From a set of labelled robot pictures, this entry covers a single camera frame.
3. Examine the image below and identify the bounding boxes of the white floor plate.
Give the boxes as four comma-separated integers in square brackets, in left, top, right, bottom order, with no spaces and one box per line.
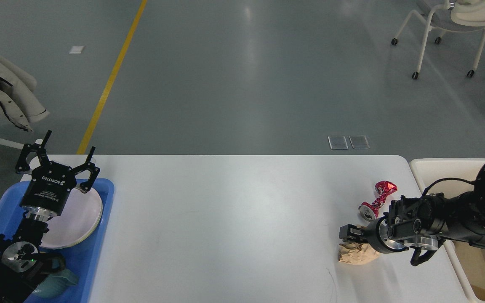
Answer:
[69,45,85,54]

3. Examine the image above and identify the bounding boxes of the pink plate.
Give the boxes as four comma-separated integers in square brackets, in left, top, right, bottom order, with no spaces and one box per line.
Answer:
[40,188,103,249]

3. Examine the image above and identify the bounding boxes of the beige plastic bin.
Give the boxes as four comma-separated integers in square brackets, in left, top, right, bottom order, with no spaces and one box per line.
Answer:
[410,158,485,303]

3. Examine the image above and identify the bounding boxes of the white chair on wheels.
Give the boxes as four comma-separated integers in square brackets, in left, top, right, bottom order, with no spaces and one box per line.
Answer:
[391,0,485,80]

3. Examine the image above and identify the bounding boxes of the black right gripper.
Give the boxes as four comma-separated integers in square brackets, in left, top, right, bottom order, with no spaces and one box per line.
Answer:
[339,218,407,254]

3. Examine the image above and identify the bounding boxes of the crushed red can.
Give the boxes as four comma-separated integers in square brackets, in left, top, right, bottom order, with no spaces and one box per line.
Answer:
[358,181,398,222]

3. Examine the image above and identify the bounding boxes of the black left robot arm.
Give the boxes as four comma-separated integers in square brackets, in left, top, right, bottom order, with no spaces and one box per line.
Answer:
[0,130,100,303]

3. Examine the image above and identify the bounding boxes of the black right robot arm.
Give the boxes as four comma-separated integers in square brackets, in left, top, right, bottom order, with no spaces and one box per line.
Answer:
[339,164,485,266]

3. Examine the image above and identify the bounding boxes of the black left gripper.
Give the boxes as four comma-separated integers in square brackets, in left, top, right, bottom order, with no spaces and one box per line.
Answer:
[15,129,100,217]

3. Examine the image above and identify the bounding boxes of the brown paper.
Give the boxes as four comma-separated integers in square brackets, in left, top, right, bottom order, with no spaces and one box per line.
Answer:
[338,243,381,265]

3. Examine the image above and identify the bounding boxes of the dark teal mug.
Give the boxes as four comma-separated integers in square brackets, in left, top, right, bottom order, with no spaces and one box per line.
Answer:
[32,259,79,299]

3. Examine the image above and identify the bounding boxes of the brown paper bag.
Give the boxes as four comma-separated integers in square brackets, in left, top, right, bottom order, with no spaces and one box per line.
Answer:
[454,241,485,300]

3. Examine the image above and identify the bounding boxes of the blue plastic tray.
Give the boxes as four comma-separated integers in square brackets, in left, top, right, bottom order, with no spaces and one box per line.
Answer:
[0,178,115,303]

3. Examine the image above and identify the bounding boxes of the grey floor socket cover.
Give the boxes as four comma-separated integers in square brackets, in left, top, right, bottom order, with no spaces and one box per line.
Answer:
[349,136,371,149]
[328,136,349,150]

